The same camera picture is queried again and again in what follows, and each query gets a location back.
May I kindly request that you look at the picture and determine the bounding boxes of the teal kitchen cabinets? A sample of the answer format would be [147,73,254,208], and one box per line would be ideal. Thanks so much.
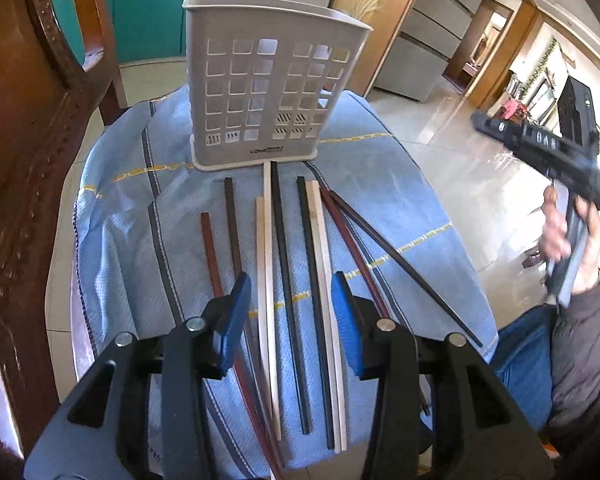
[45,0,341,68]

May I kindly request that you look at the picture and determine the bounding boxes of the person's right hand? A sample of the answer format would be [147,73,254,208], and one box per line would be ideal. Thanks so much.
[537,186,600,295]

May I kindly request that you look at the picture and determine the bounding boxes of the wood-framed glass door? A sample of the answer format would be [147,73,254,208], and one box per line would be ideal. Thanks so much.
[330,0,433,96]

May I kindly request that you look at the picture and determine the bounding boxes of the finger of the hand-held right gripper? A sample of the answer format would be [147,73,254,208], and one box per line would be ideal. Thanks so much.
[471,112,524,149]

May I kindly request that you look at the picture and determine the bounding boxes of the blue striped cloth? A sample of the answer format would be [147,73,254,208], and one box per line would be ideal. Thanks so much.
[70,87,498,480]

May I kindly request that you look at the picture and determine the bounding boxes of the wooden door frame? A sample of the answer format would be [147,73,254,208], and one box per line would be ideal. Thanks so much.
[452,0,538,111]

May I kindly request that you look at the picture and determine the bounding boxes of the red decoration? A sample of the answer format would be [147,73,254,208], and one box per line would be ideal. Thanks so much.
[500,100,527,122]

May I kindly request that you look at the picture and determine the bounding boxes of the dark red chopstick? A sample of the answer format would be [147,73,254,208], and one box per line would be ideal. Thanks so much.
[319,186,396,323]

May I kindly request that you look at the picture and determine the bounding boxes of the grey stick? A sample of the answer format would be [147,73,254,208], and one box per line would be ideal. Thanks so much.
[296,176,336,451]

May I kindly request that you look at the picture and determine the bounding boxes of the red-brown chopstick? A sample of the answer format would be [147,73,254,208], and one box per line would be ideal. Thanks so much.
[200,212,286,480]

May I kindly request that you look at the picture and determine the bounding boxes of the cream chopstick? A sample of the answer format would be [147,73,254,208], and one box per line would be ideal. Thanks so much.
[305,179,349,452]
[257,161,276,366]
[255,197,283,442]

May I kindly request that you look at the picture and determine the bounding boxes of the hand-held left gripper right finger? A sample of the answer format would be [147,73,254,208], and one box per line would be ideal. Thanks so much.
[331,271,556,480]

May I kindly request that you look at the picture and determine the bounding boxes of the person's leg in jeans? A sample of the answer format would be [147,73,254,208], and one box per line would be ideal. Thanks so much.
[490,305,556,431]

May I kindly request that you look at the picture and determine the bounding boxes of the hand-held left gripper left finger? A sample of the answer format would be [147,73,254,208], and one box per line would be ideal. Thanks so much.
[25,272,253,480]

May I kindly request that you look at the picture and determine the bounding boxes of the brown wooden chair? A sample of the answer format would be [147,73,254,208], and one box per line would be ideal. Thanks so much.
[0,0,128,461]

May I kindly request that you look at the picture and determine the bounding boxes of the person's right forearm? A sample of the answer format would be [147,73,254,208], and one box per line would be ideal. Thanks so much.
[547,270,600,441]

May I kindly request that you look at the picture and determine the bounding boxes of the white plastic utensil holder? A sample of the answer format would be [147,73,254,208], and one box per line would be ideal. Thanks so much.
[182,0,372,171]

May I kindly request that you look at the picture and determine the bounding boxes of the green garland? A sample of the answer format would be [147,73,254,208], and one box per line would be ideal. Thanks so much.
[517,37,561,98]

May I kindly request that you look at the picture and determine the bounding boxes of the black chopstick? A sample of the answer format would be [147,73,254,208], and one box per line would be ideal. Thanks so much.
[270,160,312,436]
[328,189,484,349]

